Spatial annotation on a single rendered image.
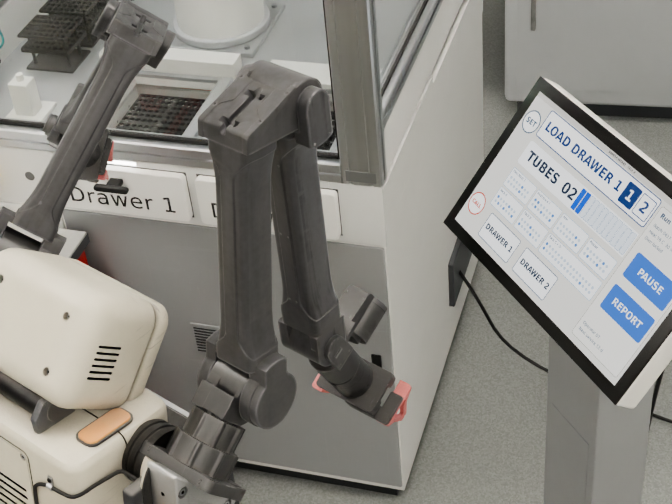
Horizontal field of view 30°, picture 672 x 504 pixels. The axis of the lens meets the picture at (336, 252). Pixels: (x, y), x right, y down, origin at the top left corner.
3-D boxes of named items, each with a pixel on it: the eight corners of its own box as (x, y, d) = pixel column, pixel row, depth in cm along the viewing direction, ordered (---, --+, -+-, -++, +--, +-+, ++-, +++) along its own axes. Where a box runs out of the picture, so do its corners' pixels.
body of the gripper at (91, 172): (112, 132, 234) (96, 118, 227) (99, 184, 232) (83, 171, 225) (81, 128, 236) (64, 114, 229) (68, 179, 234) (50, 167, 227)
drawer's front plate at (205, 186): (339, 240, 245) (334, 195, 238) (202, 223, 253) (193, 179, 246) (341, 234, 247) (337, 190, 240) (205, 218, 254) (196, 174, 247)
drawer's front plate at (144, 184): (190, 222, 254) (181, 178, 247) (62, 206, 262) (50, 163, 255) (193, 217, 255) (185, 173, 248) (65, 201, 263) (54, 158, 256)
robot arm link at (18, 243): (-27, 291, 175) (8, 308, 176) (7, 226, 176) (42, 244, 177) (-26, 286, 184) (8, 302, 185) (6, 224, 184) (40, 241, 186)
